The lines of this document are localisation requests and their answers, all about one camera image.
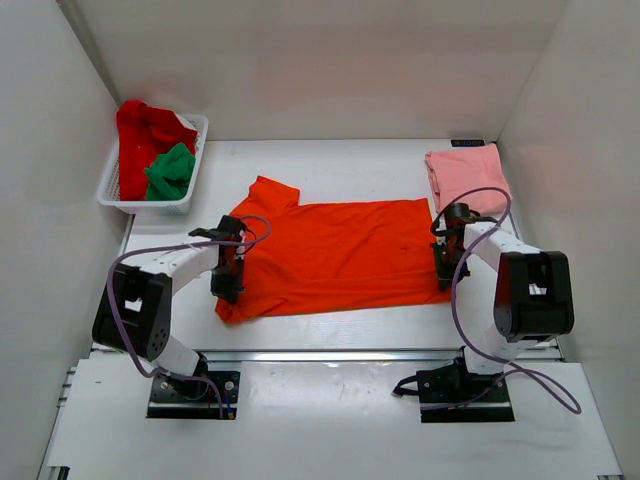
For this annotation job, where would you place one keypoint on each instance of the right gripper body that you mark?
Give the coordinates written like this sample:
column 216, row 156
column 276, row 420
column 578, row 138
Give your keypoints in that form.
column 447, row 256

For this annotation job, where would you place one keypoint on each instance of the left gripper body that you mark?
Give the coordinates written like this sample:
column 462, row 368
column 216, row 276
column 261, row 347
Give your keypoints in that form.
column 227, row 273

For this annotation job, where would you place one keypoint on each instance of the orange t shirt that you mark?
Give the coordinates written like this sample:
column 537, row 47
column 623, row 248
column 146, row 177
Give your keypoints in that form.
column 329, row 257

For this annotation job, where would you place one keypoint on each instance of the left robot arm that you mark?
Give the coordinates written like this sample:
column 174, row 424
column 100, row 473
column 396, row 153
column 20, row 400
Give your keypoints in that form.
column 134, row 314

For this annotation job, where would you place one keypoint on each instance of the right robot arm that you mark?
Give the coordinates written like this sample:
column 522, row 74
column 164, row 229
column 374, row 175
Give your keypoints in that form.
column 533, row 301

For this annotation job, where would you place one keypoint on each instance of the folded pink t shirt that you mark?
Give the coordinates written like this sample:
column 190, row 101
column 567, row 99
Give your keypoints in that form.
column 456, row 171

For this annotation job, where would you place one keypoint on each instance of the black label plate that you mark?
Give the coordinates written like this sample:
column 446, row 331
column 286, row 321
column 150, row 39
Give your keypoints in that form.
column 467, row 143

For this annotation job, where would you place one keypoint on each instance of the green t shirt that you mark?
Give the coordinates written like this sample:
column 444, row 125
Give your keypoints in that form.
column 169, row 176

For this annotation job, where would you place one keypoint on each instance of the red t shirt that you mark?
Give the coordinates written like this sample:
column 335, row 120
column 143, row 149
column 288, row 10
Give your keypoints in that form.
column 145, row 132

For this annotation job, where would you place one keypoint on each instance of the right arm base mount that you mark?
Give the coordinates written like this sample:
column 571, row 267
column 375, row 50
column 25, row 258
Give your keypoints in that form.
column 451, row 394

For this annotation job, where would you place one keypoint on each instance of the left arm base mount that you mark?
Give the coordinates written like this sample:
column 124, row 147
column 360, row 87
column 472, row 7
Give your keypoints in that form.
column 174, row 399

